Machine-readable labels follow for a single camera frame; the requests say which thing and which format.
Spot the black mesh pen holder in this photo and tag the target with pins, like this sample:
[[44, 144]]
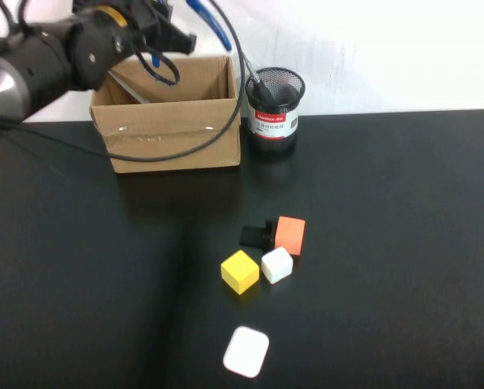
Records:
[[272, 129]]

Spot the white cube block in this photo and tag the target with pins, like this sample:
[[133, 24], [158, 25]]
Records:
[[277, 266]]

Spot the brown cardboard box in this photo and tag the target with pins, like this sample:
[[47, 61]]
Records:
[[176, 117]]

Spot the orange block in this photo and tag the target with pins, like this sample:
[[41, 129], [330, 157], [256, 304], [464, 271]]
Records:
[[290, 236]]

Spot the yellow cube block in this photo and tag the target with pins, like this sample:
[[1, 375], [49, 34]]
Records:
[[240, 272]]

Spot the black block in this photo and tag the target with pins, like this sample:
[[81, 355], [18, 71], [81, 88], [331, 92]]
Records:
[[249, 236]]

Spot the flat white rounded block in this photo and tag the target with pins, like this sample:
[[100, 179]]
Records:
[[246, 351]]

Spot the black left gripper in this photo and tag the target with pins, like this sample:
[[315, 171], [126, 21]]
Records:
[[144, 24]]

